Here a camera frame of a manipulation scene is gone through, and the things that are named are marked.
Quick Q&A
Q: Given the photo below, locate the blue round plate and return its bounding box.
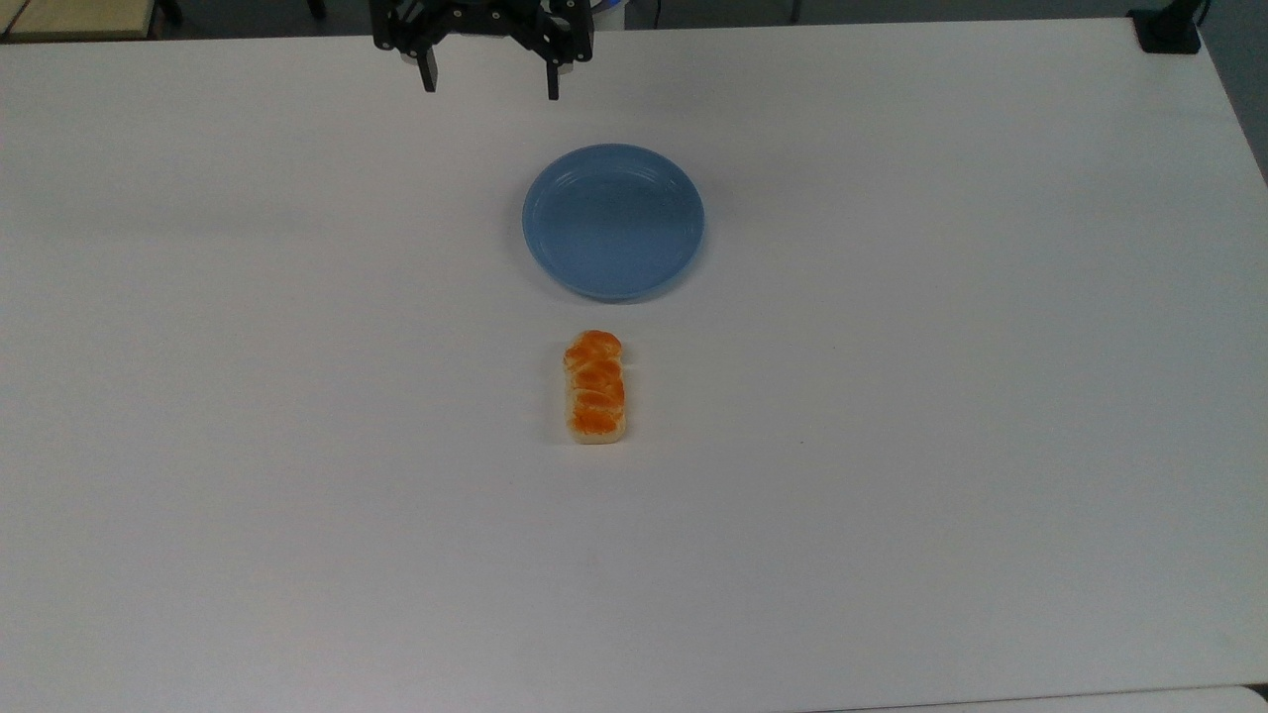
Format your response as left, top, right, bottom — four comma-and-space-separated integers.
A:
522, 144, 705, 303

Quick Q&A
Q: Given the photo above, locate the tan wooden table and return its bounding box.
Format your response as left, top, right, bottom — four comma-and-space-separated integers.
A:
0, 0, 159, 43

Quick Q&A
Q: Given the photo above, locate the orange glazed bread loaf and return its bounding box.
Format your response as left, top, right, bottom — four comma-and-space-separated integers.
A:
563, 330, 631, 447

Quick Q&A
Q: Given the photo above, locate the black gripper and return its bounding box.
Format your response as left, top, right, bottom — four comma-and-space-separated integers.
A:
371, 0, 595, 101

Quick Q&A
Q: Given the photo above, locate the black camera stand clamp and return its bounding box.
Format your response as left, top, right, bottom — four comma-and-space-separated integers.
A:
1129, 0, 1206, 55

